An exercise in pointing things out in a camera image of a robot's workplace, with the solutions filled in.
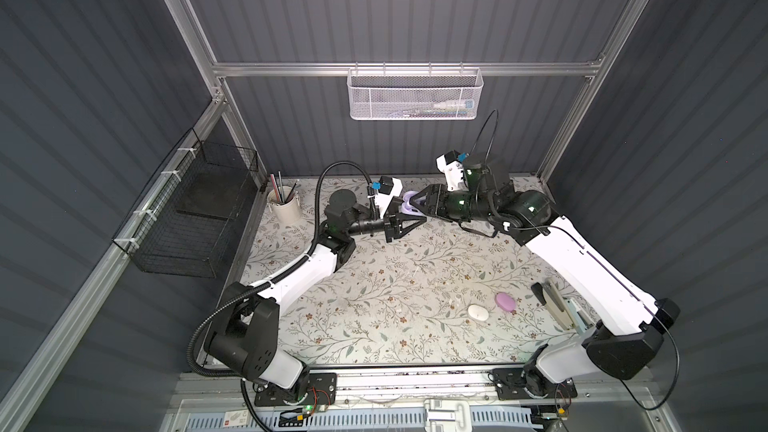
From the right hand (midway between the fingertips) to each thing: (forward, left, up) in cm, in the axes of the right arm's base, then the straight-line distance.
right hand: (418, 201), depth 65 cm
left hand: (-1, -3, -5) cm, 6 cm away
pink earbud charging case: (-8, -28, -37) cm, 47 cm away
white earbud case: (-12, -19, -35) cm, 42 cm away
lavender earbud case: (0, +2, -2) cm, 3 cm away
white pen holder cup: (+20, +42, -26) cm, 53 cm away
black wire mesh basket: (0, +58, -9) cm, 59 cm away
